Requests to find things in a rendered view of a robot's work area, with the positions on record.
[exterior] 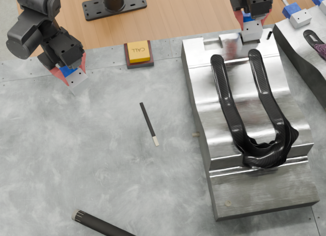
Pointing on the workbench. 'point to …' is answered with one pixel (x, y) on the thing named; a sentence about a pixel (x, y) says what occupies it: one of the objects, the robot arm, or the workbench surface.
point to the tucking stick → (149, 124)
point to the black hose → (98, 224)
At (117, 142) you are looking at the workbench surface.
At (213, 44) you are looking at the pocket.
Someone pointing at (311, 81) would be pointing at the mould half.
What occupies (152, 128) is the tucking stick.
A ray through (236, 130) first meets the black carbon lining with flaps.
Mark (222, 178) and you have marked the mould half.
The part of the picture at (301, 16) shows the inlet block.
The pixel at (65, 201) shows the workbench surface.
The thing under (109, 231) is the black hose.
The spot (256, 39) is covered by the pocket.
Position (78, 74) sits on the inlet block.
